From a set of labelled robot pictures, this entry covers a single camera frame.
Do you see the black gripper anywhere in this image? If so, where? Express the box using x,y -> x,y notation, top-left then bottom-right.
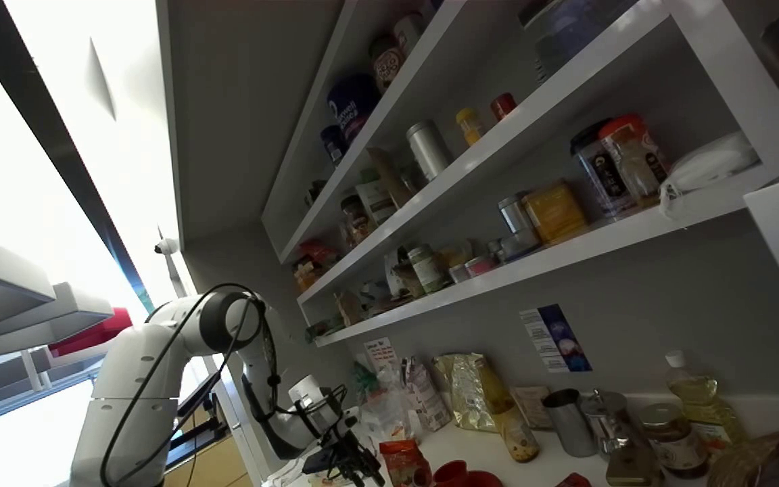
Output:
316,413 -> 390,487

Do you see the white shelf pouch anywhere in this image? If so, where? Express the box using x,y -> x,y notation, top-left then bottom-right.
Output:
378,247 -> 426,307

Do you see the red shelf bag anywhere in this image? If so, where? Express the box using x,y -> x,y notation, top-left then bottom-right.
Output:
290,236 -> 339,292

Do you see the white patterned snack bag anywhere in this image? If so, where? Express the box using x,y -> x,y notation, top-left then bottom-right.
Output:
403,355 -> 455,435

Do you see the red round plate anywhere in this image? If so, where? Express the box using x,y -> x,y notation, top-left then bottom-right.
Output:
430,458 -> 505,487

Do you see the gold foil bag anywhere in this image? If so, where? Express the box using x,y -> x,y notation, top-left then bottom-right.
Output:
430,348 -> 514,435

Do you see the yellowish jar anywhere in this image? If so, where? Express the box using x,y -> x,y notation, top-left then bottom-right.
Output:
496,404 -> 545,466

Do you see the beige box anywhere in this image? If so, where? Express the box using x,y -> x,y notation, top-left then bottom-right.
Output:
510,384 -> 555,434

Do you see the white green tin can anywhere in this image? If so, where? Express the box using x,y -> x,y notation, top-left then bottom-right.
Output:
407,244 -> 453,297

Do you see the metal cup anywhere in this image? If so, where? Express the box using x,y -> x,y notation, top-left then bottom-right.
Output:
542,386 -> 601,461

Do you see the pink flat can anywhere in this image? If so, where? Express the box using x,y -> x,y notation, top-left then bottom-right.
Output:
447,251 -> 501,285

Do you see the blue white carton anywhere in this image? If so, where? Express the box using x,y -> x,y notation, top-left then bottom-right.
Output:
518,301 -> 595,377

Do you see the clear glass container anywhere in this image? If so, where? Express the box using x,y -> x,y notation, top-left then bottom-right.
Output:
581,386 -> 639,455

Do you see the dark glass jar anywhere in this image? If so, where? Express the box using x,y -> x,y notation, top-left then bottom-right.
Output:
339,193 -> 377,247

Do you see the small brown bag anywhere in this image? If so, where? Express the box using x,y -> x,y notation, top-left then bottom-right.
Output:
603,430 -> 669,487

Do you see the white labelled can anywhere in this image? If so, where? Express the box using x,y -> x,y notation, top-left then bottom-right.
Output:
351,175 -> 399,227

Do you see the silver tin can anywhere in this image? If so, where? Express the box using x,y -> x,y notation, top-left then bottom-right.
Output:
496,194 -> 542,259

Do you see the tan cardboard box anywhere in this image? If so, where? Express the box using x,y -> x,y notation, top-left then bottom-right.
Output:
368,146 -> 420,210

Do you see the red cushion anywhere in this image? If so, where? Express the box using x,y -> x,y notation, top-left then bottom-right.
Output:
47,307 -> 135,361

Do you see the brown spread jar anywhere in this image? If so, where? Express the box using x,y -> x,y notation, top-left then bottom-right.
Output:
641,404 -> 714,478

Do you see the yellow packet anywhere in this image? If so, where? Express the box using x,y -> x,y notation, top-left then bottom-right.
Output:
519,181 -> 593,247

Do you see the tall silver can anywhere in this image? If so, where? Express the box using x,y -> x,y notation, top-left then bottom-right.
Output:
403,117 -> 455,185

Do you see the dark blue container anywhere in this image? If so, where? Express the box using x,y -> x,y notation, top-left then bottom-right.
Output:
316,123 -> 351,166

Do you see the yellow cooking oil bottle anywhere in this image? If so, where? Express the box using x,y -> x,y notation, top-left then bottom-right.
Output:
662,346 -> 749,447

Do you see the yellow small container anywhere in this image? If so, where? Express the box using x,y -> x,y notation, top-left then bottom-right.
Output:
453,105 -> 488,150

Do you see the blue large bag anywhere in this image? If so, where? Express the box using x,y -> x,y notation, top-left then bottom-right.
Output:
324,70 -> 385,143

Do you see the black labelled jar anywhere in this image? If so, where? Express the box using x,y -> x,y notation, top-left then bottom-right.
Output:
568,118 -> 634,224

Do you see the empty wicker basket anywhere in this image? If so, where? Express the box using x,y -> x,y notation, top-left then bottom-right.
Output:
706,430 -> 779,487

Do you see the grey rack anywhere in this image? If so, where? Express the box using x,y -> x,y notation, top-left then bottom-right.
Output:
0,221 -> 115,430

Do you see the red small container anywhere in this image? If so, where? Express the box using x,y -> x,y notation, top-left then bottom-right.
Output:
491,90 -> 523,123

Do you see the clear jar red lid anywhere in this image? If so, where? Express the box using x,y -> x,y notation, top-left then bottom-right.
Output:
595,110 -> 675,204

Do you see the pale jar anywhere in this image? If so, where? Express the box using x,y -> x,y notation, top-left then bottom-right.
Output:
392,9 -> 434,56

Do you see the white plastic bundle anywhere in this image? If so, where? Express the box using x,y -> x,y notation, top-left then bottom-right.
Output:
657,131 -> 764,204

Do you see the large grey pot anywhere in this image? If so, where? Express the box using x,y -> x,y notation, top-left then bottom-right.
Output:
519,0 -> 641,75

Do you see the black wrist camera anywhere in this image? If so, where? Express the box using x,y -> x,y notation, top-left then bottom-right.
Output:
301,444 -> 340,478

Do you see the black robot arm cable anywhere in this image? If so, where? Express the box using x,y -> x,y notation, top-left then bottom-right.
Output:
101,282 -> 320,487

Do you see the white camera on stand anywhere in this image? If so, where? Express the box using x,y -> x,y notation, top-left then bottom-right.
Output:
151,227 -> 189,304

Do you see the white wall shelf unit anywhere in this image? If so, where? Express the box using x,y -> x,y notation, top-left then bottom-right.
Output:
258,0 -> 779,348

